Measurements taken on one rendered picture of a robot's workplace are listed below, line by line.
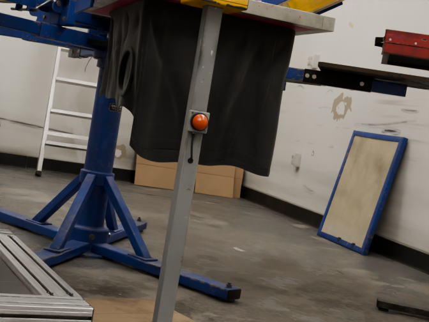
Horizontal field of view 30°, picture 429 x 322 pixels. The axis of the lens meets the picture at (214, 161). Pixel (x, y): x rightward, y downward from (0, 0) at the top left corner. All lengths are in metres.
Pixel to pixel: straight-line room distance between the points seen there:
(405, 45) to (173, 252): 1.53
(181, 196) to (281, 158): 4.66
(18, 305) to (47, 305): 0.06
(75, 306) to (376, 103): 3.88
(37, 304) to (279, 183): 4.94
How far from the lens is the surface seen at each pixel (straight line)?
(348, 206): 5.24
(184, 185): 1.92
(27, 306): 1.69
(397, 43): 3.15
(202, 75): 1.91
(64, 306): 1.72
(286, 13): 2.20
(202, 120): 1.87
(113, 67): 2.49
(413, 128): 4.96
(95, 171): 3.48
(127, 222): 3.37
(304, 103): 6.32
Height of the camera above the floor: 0.66
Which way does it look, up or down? 3 degrees down
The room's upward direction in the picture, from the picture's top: 9 degrees clockwise
